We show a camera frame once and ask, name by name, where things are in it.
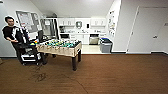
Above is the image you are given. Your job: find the large printed wall poster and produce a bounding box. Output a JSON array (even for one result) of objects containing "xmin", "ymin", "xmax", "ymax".
[{"xmin": 107, "ymin": 9, "xmax": 117, "ymax": 37}]

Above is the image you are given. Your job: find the grey refrigerator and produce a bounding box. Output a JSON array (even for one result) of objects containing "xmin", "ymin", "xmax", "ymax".
[{"xmin": 40, "ymin": 18, "xmax": 60, "ymax": 41}]

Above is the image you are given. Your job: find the white cabinet door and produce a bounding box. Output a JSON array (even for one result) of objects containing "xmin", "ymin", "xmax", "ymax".
[
  {"xmin": 100, "ymin": 17, "xmax": 107, "ymax": 27},
  {"xmin": 90, "ymin": 17, "xmax": 97, "ymax": 27},
  {"xmin": 57, "ymin": 17, "xmax": 64, "ymax": 27},
  {"xmin": 62, "ymin": 17, "xmax": 70, "ymax": 27},
  {"xmin": 68, "ymin": 17, "xmax": 76, "ymax": 27},
  {"xmin": 73, "ymin": 33, "xmax": 82, "ymax": 44},
  {"xmin": 95, "ymin": 17, "xmax": 102, "ymax": 27},
  {"xmin": 80, "ymin": 33, "xmax": 90, "ymax": 45}
]

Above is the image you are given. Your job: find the foosball table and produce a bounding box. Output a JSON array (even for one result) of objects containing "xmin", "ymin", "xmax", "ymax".
[{"xmin": 35, "ymin": 38, "xmax": 83, "ymax": 72}]

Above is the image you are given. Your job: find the person in black shirt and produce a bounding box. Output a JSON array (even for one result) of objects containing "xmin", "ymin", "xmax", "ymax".
[{"xmin": 1, "ymin": 15, "xmax": 31, "ymax": 64}]

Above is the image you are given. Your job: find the black built-in microwave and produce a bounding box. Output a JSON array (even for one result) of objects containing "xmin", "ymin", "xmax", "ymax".
[{"xmin": 60, "ymin": 33, "xmax": 70, "ymax": 39}]

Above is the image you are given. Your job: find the white double door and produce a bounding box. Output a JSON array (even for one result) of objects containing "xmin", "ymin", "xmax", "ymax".
[{"xmin": 127, "ymin": 5, "xmax": 168, "ymax": 54}]

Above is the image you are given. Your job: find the steel paper towel dispenser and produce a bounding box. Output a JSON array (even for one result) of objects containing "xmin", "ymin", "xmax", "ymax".
[{"xmin": 75, "ymin": 21, "xmax": 83, "ymax": 29}]

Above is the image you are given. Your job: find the white upper cabinet door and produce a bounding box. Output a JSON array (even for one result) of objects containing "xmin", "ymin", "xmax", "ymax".
[
  {"xmin": 68, "ymin": 17, "xmax": 76, "ymax": 27},
  {"xmin": 57, "ymin": 17, "xmax": 64, "ymax": 27},
  {"xmin": 95, "ymin": 17, "xmax": 102, "ymax": 27},
  {"xmin": 90, "ymin": 17, "xmax": 97, "ymax": 27},
  {"xmin": 100, "ymin": 17, "xmax": 107, "ymax": 27},
  {"xmin": 62, "ymin": 17, "xmax": 70, "ymax": 27}
]

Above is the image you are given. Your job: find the white lower cabinet door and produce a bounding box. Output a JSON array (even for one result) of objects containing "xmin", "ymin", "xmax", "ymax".
[
  {"xmin": 80, "ymin": 33, "xmax": 90, "ymax": 45},
  {"xmin": 73, "ymin": 33, "xmax": 82, "ymax": 44}
]

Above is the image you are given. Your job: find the grey wall notice board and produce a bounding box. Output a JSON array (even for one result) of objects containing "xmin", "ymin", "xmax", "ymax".
[{"xmin": 15, "ymin": 10, "xmax": 41, "ymax": 34}]

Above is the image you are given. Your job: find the blue recycling bin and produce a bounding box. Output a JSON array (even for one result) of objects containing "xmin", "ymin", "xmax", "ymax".
[{"xmin": 99, "ymin": 37, "xmax": 114, "ymax": 54}]

